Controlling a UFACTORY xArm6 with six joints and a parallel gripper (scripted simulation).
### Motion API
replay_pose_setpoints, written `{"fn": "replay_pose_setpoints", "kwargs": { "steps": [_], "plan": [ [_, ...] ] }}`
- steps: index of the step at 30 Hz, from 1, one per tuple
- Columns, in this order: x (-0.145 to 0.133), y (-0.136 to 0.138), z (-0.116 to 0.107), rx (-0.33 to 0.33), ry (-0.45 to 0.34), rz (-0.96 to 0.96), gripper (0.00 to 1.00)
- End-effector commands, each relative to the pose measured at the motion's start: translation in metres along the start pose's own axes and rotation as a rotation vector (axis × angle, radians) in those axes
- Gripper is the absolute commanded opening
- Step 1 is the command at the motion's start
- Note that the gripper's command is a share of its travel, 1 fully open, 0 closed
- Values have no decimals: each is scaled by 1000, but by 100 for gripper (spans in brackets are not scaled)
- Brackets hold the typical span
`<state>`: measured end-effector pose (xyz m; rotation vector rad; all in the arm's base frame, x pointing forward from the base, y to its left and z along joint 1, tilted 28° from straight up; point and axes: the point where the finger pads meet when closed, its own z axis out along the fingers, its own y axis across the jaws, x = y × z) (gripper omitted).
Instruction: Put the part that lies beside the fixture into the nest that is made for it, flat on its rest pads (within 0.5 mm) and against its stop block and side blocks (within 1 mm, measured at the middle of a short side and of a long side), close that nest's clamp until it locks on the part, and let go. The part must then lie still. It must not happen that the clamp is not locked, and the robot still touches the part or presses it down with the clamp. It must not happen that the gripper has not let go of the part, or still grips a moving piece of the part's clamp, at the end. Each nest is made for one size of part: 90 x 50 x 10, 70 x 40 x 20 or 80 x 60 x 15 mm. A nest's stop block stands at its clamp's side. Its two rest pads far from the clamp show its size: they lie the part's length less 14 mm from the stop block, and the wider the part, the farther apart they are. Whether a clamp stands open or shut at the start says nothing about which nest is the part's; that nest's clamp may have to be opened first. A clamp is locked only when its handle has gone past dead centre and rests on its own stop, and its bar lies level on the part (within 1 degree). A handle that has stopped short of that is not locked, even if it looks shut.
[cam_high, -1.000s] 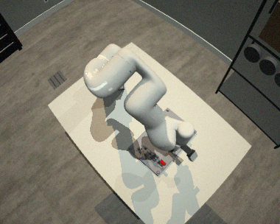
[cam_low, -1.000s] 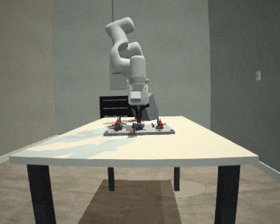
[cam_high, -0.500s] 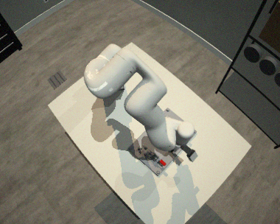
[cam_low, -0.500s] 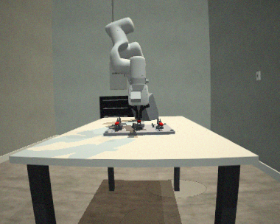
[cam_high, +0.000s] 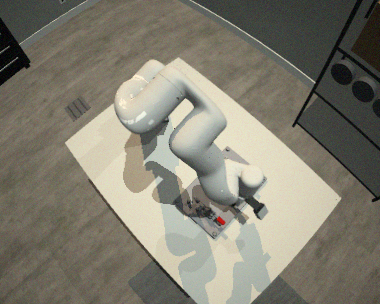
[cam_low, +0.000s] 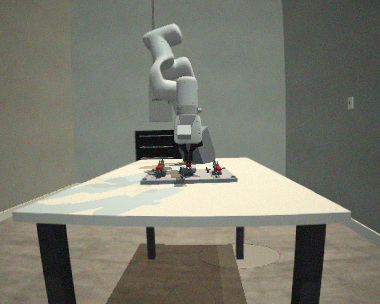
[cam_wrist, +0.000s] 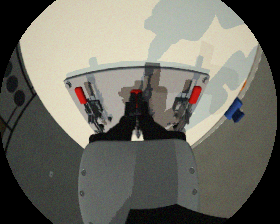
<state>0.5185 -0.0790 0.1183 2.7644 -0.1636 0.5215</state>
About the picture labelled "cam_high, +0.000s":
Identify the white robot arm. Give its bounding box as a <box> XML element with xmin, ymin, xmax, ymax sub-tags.
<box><xmin>114</xmin><ymin>60</ymin><xmax>268</xmax><ymax>220</ymax></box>

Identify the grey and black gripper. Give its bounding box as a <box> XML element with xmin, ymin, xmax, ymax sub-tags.
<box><xmin>232</xmin><ymin>196</ymin><xmax>245</xmax><ymax>207</ymax></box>

